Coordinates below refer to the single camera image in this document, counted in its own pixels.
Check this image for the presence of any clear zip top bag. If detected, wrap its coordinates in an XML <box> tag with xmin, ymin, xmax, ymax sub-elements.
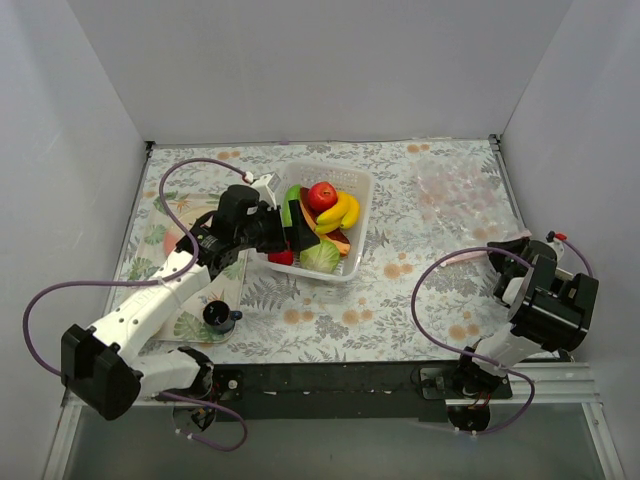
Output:
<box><xmin>415</xmin><ymin>155</ymin><xmax>530</xmax><ymax>254</ymax></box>

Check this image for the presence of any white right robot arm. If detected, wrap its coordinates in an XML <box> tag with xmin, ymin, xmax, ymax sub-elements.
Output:
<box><xmin>452</xmin><ymin>231</ymin><xmax>599</xmax><ymax>398</ymax></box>

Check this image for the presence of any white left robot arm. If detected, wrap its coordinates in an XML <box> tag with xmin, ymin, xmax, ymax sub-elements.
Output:
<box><xmin>61</xmin><ymin>179</ymin><xmax>287</xmax><ymax>420</ymax></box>

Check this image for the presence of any red strawberry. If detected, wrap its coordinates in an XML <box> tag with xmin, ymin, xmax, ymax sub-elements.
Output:
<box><xmin>268</xmin><ymin>250</ymin><xmax>294</xmax><ymax>266</ymax></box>

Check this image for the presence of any green cucumber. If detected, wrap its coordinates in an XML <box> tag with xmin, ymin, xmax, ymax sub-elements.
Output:
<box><xmin>281</xmin><ymin>184</ymin><xmax>302</xmax><ymax>228</ymax></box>

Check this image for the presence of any green cabbage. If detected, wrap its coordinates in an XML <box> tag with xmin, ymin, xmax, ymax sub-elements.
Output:
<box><xmin>299</xmin><ymin>239</ymin><xmax>341</xmax><ymax>274</ymax></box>

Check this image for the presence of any red apple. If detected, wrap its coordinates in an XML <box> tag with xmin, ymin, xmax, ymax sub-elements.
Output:
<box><xmin>307</xmin><ymin>181</ymin><xmax>338</xmax><ymax>213</ymax></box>

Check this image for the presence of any yellow banana bunch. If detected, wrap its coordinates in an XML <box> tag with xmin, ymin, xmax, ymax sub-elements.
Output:
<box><xmin>316</xmin><ymin>192</ymin><xmax>360</xmax><ymax>229</ymax></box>

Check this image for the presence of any pink beige round plate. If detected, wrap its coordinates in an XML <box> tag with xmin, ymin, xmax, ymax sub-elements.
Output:
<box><xmin>163</xmin><ymin>207</ymin><xmax>210</xmax><ymax>256</ymax></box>

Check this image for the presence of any white plastic basket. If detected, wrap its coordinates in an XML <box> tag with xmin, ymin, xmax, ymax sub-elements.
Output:
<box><xmin>252</xmin><ymin>161</ymin><xmax>374</xmax><ymax>282</ymax></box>

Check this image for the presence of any leaf patterned tray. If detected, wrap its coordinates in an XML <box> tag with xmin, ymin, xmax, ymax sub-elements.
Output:
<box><xmin>126</xmin><ymin>194</ymin><xmax>248</xmax><ymax>344</ymax></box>

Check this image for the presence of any floral table mat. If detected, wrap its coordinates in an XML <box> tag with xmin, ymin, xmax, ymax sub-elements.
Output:
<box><xmin>119</xmin><ymin>140</ymin><xmax>506</xmax><ymax>363</ymax></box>

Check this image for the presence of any dark blue mug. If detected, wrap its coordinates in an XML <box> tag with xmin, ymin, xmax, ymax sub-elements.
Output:
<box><xmin>203</xmin><ymin>300</ymin><xmax>243</xmax><ymax>335</ymax></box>

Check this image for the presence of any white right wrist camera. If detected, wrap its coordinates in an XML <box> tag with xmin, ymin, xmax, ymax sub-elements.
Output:
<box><xmin>545</xmin><ymin>231</ymin><xmax>567</xmax><ymax>260</ymax></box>

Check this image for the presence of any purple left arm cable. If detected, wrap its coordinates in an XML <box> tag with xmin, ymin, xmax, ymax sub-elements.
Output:
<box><xmin>22</xmin><ymin>157</ymin><xmax>256</xmax><ymax>453</ymax></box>

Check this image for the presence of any aluminium frame rail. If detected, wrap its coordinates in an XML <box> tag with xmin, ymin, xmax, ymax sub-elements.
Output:
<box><xmin>45</xmin><ymin>362</ymin><xmax>624</xmax><ymax>479</ymax></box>

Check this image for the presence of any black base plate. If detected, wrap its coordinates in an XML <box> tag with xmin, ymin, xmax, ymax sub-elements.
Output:
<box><xmin>154</xmin><ymin>360</ymin><xmax>514</xmax><ymax>424</ymax></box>

